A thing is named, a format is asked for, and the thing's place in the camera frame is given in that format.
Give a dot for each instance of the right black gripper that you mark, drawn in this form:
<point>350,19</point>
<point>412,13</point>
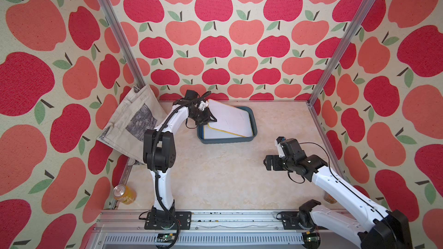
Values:
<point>274,165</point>

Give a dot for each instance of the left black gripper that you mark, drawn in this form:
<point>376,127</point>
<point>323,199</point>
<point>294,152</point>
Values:
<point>207,113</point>

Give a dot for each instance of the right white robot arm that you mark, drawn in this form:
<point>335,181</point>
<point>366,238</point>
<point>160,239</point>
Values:
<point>372,226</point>

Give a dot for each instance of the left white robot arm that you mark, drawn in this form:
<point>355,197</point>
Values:
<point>159,153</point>

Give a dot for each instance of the dark teal storage box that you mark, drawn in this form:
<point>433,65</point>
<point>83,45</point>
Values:
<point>200,131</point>

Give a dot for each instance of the beige printed tote bag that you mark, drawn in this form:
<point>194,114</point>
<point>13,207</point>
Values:
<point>139,111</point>

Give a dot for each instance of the orange drink can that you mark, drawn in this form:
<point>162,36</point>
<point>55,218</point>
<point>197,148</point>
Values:
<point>124,194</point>

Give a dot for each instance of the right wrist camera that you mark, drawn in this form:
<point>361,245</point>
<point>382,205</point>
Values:
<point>289,149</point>

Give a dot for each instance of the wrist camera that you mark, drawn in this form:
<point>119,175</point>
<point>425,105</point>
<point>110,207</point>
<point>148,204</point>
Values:
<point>289,149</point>
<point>192,99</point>

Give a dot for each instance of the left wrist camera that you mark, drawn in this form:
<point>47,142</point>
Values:
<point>192,99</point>

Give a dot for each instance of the left aluminium frame post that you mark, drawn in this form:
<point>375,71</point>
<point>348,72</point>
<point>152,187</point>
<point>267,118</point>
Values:
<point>123,42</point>

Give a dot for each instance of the aluminium frame post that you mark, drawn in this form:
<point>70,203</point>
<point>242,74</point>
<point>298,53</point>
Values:
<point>123,42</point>
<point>352,29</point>

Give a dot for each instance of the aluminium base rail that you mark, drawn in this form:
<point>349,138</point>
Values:
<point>225,229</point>

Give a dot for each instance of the right aluminium frame post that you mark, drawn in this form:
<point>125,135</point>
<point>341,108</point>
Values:
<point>352,29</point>

